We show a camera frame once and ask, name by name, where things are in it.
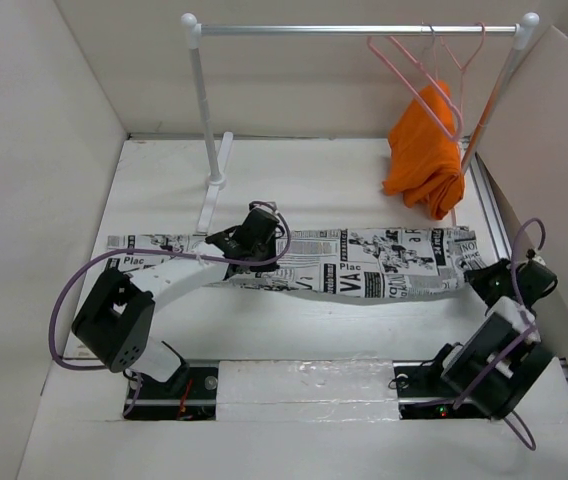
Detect newspaper print trousers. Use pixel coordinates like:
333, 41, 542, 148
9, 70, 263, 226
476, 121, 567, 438
106, 227, 485, 308

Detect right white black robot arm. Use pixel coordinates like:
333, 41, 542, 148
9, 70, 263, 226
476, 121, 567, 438
426, 251, 558, 419

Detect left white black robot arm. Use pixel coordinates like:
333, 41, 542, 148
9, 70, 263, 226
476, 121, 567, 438
72, 202, 291, 397

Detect orange garment on hanger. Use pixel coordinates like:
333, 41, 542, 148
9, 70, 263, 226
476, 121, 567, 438
382, 100, 465, 220

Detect white metal clothes rack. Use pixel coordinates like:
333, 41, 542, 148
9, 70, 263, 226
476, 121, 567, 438
181, 12, 540, 234

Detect aluminium rail right side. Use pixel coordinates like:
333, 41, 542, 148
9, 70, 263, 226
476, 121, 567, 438
470, 155, 512, 259

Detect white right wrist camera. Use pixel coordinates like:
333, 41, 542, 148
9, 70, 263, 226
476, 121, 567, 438
526, 249, 547, 267

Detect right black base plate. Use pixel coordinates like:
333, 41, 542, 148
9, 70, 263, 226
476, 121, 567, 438
388, 360, 487, 420

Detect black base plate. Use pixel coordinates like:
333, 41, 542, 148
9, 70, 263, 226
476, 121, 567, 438
123, 363, 219, 422
388, 360, 487, 420

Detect pink wire hanger empty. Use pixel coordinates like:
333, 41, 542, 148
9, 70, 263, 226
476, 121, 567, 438
366, 24, 465, 141

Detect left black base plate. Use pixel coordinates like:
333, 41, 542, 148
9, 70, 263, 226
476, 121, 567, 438
123, 363, 219, 422

